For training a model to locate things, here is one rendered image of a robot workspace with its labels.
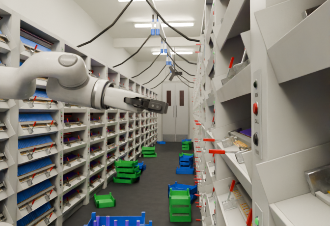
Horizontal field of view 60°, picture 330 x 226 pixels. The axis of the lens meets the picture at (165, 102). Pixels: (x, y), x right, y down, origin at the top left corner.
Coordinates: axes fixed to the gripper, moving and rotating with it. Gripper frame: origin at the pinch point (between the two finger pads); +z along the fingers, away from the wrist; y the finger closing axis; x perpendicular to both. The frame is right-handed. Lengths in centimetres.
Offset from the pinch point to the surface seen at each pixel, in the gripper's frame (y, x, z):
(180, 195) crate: -229, -88, 16
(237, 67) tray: 13.3, 12.0, 15.5
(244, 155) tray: 30.3, -4.5, 17.2
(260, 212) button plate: 36.2, -11.0, 19.4
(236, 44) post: -30.3, 28.4, 18.9
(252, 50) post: 31.9, 11.5, 14.8
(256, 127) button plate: 34.8, 0.2, 17.0
